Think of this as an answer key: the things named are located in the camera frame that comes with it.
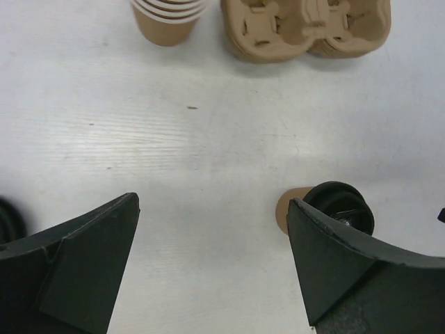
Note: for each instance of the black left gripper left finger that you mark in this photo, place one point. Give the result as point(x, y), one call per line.
point(66, 279)

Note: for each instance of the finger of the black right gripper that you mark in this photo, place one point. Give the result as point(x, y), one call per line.
point(441, 216)

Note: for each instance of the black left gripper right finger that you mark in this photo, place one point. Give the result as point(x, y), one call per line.
point(354, 283)

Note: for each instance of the brown cup with black lid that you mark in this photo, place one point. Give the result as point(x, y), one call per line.
point(337, 200)

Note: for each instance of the stack of brown paper cups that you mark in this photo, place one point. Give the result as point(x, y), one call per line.
point(167, 23)

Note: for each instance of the stack of black cup lids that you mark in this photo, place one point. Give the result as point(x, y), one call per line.
point(13, 224)

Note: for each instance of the brown pulp cup carrier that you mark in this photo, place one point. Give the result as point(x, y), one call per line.
point(264, 32)

